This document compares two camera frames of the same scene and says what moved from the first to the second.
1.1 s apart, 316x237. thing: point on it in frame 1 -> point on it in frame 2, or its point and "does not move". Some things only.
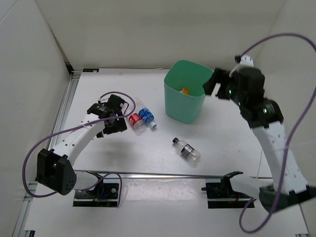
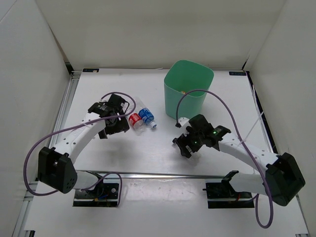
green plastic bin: x=184 y=96 does not move
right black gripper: x=217 y=77 -> x=183 y=140
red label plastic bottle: x=137 y=123 does not move
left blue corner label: x=90 y=70 does not move
